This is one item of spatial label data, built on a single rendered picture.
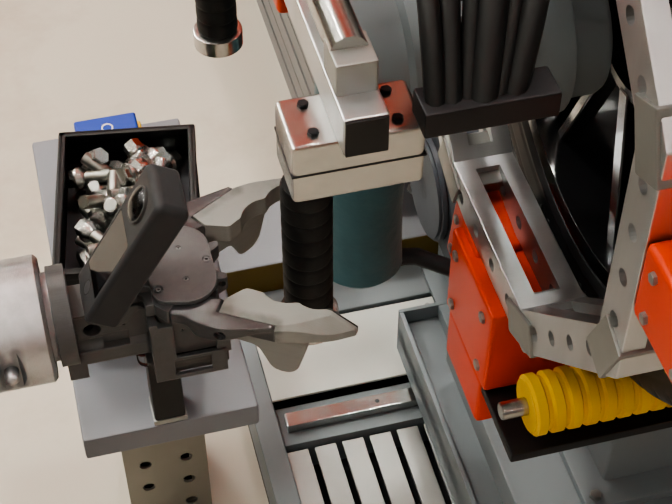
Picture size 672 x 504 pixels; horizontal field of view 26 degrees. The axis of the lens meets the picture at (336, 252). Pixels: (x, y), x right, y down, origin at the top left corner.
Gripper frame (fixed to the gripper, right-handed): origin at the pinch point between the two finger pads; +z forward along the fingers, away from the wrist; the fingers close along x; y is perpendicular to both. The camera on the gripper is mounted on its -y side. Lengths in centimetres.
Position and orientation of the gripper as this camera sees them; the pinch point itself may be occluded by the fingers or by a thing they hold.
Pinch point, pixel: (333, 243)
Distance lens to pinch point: 102.6
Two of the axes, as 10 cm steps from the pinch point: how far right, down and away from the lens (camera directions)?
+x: 2.5, 7.1, -6.6
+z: 9.7, -1.8, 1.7
